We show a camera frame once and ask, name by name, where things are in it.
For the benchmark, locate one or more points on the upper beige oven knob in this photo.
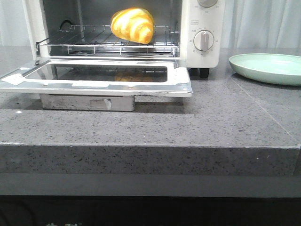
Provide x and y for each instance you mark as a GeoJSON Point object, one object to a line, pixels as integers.
{"type": "Point", "coordinates": [207, 3]}

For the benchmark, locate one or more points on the glass oven door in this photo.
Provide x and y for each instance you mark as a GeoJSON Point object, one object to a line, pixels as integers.
{"type": "Point", "coordinates": [98, 84]}

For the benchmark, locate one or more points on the metal wire oven rack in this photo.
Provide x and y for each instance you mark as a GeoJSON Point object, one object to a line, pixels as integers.
{"type": "Point", "coordinates": [99, 41]}

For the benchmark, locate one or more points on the light green plate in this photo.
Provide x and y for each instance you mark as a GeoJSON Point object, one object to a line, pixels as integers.
{"type": "Point", "coordinates": [278, 69]}

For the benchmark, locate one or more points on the yellow striped croissant bread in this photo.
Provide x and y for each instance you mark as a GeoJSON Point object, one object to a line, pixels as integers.
{"type": "Point", "coordinates": [133, 24]}

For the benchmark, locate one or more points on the lower beige timer knob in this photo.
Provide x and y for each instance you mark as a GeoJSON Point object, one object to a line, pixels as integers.
{"type": "Point", "coordinates": [203, 40]}

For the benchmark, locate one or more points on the white Toshiba toaster oven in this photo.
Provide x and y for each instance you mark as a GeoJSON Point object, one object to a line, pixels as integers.
{"type": "Point", "coordinates": [45, 17]}

